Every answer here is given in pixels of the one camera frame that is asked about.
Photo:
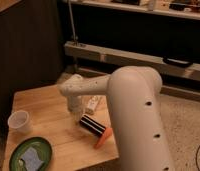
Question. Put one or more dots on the green round plate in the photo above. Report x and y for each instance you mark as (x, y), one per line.
(41, 145)

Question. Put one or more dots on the black handle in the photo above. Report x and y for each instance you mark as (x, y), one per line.
(177, 64)

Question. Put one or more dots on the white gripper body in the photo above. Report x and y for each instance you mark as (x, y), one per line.
(74, 104)

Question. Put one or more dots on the upper shelf board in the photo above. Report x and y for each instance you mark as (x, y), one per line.
(149, 8)

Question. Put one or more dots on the black striped eraser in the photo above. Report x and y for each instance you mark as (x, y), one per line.
(92, 125)

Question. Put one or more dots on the blue sponge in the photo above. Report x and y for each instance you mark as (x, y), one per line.
(31, 159)

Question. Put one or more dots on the metal frame rail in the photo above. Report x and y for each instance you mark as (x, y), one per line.
(122, 58)

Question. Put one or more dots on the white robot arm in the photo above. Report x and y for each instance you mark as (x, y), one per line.
(131, 93)

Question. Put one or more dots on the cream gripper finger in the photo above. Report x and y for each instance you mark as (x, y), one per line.
(76, 117)

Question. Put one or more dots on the vertical metal pole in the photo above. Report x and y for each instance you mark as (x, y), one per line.
(75, 39)

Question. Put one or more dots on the orange toy carrot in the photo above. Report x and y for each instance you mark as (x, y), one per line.
(106, 134)

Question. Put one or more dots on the white rectangular block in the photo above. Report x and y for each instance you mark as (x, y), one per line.
(92, 104)

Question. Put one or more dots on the clear plastic cup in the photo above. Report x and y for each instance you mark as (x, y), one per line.
(20, 121)

